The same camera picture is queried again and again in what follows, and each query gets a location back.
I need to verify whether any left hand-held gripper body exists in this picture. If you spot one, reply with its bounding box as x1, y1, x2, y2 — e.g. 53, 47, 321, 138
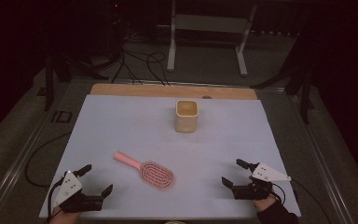
51, 170, 104, 214

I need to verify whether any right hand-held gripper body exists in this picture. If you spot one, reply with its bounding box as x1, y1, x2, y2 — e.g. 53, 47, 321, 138
232, 161, 293, 201

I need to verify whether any pink hairbrush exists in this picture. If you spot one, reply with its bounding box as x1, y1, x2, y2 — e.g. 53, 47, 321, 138
113, 150, 175, 191

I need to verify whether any person's right hand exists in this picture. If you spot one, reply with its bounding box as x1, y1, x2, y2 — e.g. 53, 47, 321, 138
253, 194, 278, 213

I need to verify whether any person's left hand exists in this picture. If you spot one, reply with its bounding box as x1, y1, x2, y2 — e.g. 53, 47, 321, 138
48, 208, 82, 224

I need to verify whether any black square floor plate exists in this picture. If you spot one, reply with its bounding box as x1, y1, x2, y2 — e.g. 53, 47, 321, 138
50, 110, 74, 124

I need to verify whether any yellow plastic cup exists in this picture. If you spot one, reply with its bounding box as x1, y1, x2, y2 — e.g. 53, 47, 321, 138
174, 99, 200, 133

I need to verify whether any black metal stand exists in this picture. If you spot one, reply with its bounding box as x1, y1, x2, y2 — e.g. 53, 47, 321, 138
36, 52, 110, 111
250, 46, 315, 125

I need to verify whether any black equipment tower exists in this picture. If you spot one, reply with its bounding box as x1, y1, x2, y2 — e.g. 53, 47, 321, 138
105, 0, 129, 60

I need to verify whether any left hand-held gripper cable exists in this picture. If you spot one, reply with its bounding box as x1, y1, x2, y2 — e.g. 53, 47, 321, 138
45, 177, 65, 224

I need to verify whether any hand-held gripper cable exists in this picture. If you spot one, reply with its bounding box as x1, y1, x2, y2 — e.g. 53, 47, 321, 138
45, 177, 65, 224
271, 178, 332, 224

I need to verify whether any right hand-held gripper cable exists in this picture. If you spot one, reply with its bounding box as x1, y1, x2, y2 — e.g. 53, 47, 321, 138
271, 178, 332, 224

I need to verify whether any metal floor rail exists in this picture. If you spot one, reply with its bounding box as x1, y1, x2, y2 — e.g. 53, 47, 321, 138
287, 91, 358, 224
0, 81, 76, 224

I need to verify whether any thick black floor cable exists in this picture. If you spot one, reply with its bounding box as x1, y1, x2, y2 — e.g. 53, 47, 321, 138
111, 34, 129, 84

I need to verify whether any looped black floor cable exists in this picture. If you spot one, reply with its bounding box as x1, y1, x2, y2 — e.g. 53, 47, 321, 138
122, 49, 171, 87

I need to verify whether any white metal desk frame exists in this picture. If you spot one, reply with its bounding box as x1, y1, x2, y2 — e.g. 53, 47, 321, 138
166, 0, 258, 77

